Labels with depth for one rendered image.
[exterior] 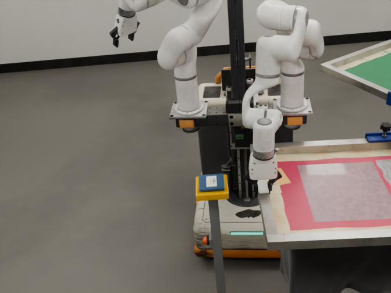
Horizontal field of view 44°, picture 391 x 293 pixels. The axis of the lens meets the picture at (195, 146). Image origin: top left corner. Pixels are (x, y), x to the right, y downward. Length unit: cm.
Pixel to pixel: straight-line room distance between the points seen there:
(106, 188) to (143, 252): 76
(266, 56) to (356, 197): 62
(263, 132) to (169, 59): 50
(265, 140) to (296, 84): 42
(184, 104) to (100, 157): 204
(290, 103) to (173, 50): 54
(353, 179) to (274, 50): 63
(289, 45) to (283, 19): 11
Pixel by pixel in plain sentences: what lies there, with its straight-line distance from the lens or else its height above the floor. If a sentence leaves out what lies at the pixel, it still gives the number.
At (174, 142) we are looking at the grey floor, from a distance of 404.
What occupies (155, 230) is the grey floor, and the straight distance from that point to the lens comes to 320.
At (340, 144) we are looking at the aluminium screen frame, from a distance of 208.
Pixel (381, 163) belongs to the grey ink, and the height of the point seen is 98.
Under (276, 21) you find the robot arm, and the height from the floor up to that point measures 159.
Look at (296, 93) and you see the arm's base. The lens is 202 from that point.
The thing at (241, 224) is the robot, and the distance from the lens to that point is 276.
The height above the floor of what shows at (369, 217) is 98.
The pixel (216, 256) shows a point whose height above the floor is 57.
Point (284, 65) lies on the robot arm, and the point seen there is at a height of 134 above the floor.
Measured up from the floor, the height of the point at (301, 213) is 98.
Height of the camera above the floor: 214
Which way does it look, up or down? 33 degrees down
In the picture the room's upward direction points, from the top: 6 degrees counter-clockwise
